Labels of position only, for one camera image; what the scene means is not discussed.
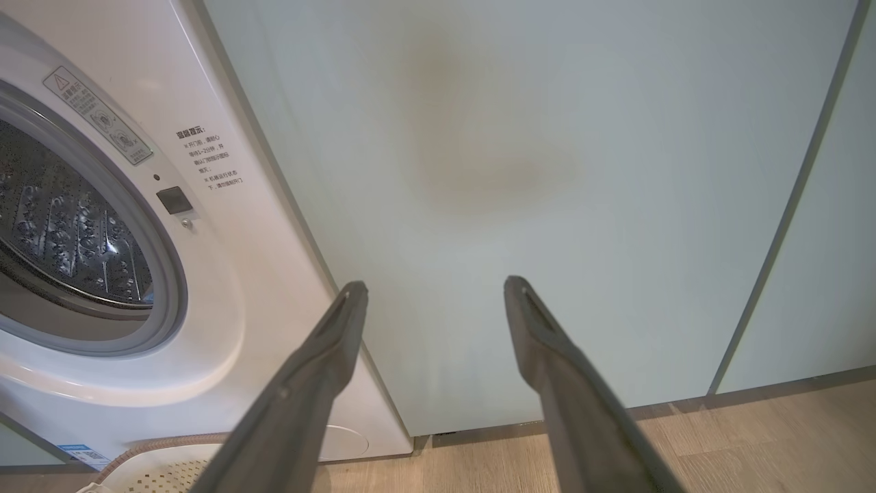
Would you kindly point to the round white filter cover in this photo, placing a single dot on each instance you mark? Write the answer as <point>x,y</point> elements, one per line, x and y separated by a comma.
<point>342,444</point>

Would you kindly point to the stainless steel washing machine drum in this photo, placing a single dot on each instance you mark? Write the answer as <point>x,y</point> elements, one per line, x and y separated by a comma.
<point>68,226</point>

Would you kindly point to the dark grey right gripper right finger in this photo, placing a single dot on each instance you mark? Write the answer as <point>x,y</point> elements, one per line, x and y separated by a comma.
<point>582,424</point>

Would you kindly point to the black door latch socket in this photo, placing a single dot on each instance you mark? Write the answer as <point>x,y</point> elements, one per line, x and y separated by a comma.
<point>174,200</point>

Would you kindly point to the blue energy label sticker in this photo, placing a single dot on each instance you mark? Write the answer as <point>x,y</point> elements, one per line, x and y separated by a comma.
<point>85,455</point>

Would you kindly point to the mint green right cabinet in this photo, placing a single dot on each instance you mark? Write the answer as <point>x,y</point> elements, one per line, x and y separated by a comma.
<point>547,137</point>

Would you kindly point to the grey warning sticker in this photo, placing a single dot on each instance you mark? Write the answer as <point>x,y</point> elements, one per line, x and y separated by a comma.
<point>96,113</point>

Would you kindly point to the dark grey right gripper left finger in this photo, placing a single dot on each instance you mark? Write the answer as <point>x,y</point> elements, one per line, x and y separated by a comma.
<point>301,411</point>

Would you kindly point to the white front-load washing machine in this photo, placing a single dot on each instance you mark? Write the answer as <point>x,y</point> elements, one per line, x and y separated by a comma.
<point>274,308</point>

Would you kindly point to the cream perforated laundry basket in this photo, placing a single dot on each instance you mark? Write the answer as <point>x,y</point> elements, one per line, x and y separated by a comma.
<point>164,472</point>

